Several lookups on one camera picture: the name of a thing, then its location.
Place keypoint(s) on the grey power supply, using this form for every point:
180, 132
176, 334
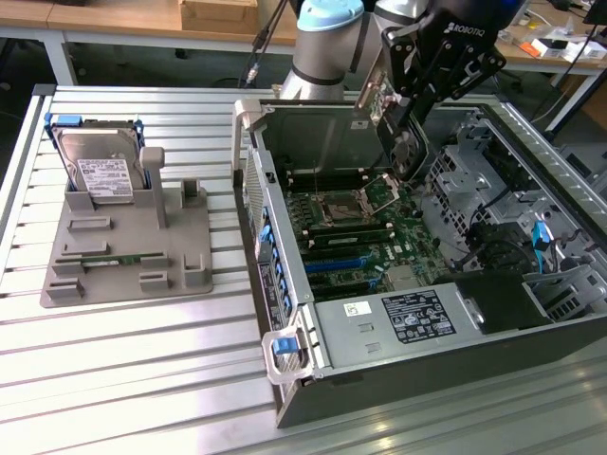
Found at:
341, 332

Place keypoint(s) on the RAM stick with long label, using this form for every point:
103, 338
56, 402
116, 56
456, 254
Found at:
351, 239

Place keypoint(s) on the Nvidia Quadro graphics card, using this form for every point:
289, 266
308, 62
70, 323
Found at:
405, 149

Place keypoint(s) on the hard disk drive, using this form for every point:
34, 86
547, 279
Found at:
61, 119

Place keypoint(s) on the black expansion slot blue latch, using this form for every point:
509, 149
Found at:
341, 284

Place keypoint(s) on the silver disk bay cage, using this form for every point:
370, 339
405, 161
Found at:
455, 189

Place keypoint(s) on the light grey corner bracket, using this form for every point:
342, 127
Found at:
270, 365
246, 114

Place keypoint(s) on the thin metal locking lever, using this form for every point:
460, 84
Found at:
316, 177

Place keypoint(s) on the wooden desk white frame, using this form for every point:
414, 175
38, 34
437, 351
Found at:
95, 19
531, 64

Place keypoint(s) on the open grey PC case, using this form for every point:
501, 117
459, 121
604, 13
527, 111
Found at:
308, 128

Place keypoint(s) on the grey parts rack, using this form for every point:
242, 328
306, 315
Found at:
118, 284

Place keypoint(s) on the black RAM slot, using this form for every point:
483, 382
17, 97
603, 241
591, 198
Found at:
336, 179
332, 174
332, 169
341, 185
348, 231
391, 238
313, 239
346, 226

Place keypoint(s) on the green RAM stick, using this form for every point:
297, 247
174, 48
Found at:
114, 259

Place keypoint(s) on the green Dell motherboard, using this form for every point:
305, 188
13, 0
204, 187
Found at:
417, 237

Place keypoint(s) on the black plastic shroud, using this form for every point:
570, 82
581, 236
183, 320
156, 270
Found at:
498, 303

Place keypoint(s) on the silver socket cover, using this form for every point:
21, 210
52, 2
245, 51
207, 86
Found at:
386, 189

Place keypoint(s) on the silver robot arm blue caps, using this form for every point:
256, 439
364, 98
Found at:
318, 52

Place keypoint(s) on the white box orange side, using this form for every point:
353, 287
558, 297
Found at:
536, 47

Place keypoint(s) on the silver finned heatsink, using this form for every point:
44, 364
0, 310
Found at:
403, 278

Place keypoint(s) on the black monitor stand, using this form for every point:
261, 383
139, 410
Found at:
595, 12

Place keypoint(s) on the cardboard box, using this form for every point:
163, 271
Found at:
218, 14

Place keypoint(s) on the CPU socket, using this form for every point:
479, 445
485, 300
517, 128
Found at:
339, 208

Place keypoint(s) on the silver hard disk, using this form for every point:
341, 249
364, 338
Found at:
102, 166

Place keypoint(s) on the long black expansion slot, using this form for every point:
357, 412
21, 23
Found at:
339, 295
332, 256

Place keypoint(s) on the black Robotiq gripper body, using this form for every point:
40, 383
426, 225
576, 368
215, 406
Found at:
467, 16

